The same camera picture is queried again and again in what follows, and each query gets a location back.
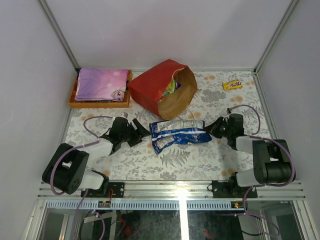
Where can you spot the blue Doritos chip bag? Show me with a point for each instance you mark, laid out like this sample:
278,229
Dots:
180,132

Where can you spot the orange plastic tray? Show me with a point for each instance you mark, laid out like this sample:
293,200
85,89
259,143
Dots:
99,103

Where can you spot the floral patterned table mat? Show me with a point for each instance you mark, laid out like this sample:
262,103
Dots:
213,160

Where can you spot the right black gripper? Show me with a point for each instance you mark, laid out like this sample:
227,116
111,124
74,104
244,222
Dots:
212,129

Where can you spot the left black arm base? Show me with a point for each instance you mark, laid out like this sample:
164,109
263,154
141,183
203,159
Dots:
108,190

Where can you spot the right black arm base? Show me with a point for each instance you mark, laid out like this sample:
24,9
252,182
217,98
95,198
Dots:
227,189

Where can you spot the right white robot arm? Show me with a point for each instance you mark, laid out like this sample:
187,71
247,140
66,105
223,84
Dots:
272,164

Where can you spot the yellow M&M candy packet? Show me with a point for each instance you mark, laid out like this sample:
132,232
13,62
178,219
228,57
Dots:
231,85

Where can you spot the red brown paper bag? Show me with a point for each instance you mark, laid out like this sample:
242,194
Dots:
148,87

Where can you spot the aluminium front rail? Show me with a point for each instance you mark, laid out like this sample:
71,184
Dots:
197,190

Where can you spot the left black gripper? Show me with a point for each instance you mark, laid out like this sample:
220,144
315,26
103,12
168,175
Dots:
133,131

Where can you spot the purple Frozen fabric cloth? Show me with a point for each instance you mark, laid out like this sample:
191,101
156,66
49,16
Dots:
97,84

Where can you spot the green yellow snack packet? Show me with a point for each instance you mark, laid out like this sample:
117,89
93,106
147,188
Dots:
171,88

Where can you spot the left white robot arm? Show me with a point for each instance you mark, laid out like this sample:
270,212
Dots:
66,172

